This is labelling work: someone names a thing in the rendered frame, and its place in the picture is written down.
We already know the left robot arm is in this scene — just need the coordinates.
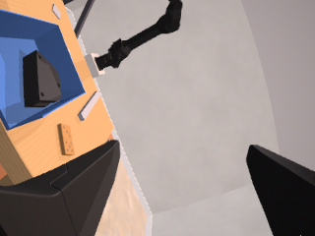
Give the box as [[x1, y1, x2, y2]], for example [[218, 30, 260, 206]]
[[94, 0, 183, 71]]

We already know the light orange flat board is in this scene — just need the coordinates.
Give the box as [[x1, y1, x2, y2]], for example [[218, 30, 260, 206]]
[[0, 0, 114, 186]]

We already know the orange domino tile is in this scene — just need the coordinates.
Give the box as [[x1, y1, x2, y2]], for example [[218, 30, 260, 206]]
[[57, 123, 75, 156]]

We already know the light grey flat bar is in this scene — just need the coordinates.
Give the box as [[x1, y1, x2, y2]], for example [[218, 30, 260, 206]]
[[78, 90, 100, 122]]

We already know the blue open-top tray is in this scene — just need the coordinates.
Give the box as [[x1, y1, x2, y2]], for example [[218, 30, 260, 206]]
[[0, 13, 86, 131]]

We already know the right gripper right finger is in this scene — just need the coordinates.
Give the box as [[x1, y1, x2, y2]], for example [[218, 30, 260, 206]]
[[246, 145, 315, 236]]

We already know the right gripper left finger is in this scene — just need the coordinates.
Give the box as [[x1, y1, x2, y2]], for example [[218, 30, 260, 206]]
[[0, 140, 120, 236]]

